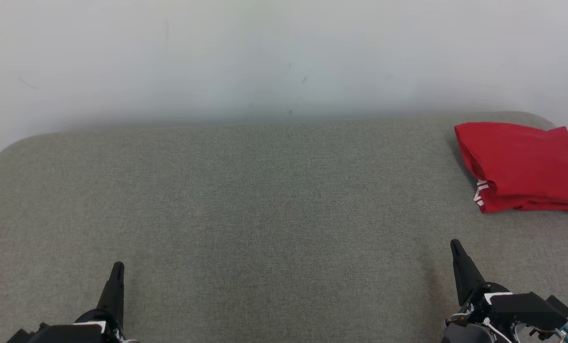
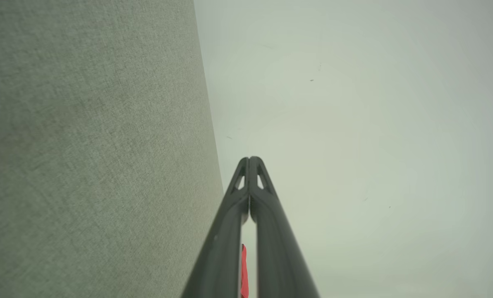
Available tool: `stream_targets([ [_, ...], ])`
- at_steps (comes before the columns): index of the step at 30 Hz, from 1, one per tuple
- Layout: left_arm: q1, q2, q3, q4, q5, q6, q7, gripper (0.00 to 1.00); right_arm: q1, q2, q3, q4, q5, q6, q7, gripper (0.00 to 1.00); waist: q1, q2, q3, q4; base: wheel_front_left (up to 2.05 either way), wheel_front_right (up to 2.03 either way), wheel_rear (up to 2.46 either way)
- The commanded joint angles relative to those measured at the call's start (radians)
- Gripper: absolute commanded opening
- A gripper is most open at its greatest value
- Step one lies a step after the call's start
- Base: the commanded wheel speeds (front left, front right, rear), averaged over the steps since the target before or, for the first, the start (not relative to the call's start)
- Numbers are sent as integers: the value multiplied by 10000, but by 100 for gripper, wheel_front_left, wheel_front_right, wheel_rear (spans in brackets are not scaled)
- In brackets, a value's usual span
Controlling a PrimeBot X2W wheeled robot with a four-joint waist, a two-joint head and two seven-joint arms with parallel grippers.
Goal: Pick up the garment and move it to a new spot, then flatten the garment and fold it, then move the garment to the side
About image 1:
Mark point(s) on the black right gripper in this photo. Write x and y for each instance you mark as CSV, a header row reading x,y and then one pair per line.
x,y
479,307

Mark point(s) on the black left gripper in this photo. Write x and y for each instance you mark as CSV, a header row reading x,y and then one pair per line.
x,y
110,328

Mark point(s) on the red and white shirt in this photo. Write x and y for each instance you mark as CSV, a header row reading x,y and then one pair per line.
x,y
522,157

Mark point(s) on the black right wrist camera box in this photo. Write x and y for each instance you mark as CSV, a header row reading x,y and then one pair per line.
x,y
527,307

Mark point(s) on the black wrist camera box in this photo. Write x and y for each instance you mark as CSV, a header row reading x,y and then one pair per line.
x,y
50,333
527,307

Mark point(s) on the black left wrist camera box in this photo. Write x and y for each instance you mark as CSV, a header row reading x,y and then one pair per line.
x,y
50,333

